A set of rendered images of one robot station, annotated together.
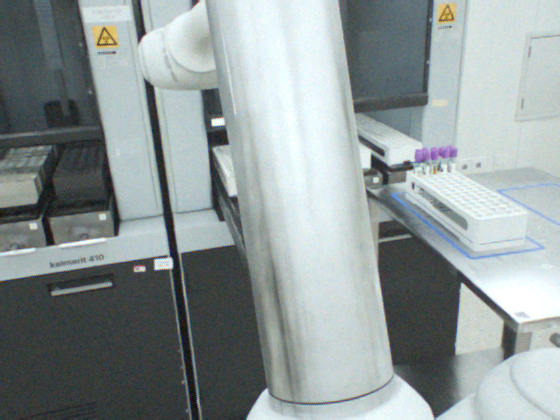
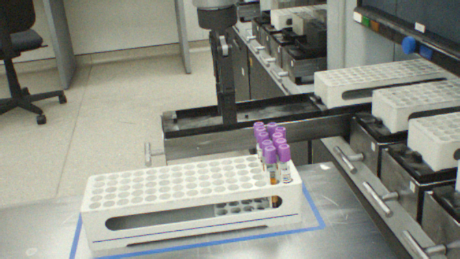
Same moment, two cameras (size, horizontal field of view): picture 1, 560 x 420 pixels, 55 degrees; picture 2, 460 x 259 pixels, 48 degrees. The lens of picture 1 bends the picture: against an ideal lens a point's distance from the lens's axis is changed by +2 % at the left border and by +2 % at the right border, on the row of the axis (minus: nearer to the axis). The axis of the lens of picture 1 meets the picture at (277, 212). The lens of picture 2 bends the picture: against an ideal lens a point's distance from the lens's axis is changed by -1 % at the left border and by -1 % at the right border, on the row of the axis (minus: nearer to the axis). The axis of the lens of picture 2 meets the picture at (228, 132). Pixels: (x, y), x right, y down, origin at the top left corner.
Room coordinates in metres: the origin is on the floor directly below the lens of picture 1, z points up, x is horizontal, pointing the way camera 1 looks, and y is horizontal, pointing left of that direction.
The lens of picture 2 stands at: (1.13, -1.00, 1.24)
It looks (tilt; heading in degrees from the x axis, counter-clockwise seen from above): 25 degrees down; 96
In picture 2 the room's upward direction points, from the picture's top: 5 degrees counter-clockwise
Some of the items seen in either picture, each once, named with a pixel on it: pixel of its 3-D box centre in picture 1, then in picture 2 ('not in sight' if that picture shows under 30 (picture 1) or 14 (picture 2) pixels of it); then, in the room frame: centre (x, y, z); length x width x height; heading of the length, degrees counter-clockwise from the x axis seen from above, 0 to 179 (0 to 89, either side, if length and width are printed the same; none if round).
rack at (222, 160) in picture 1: (238, 169); (385, 83); (1.38, 0.10, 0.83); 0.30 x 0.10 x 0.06; 13
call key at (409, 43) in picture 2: not in sight; (409, 45); (1.37, -0.11, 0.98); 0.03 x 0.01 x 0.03; 103
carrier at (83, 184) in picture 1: (79, 185); (315, 35); (1.26, 0.49, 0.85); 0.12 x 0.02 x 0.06; 103
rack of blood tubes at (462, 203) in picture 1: (458, 203); (193, 198); (1.01, -0.37, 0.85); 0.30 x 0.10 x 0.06; 11
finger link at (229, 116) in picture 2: not in sight; (228, 107); (1.04, -0.04, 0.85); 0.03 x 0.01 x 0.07; 13
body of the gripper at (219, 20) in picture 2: not in sight; (218, 29); (1.03, -0.01, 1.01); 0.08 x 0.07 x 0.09; 103
